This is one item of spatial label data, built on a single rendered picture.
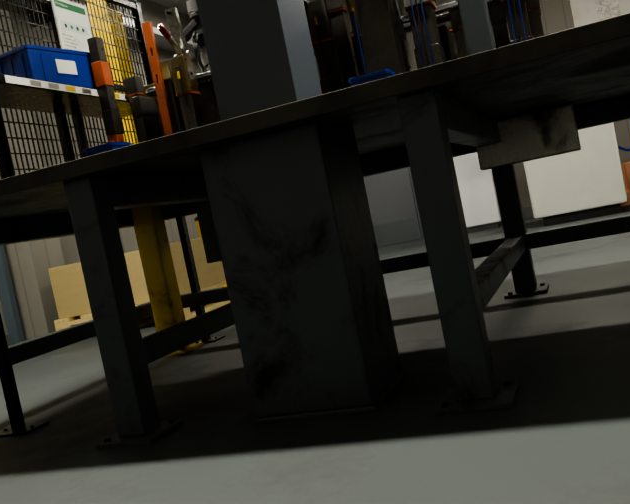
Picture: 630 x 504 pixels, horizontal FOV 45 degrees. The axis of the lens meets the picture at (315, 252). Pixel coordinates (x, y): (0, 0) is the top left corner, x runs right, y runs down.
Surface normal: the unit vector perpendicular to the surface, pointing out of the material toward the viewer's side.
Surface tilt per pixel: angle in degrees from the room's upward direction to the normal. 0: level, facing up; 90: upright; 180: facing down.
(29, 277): 90
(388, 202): 90
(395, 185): 90
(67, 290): 90
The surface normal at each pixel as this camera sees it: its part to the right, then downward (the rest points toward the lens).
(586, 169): -0.33, 0.11
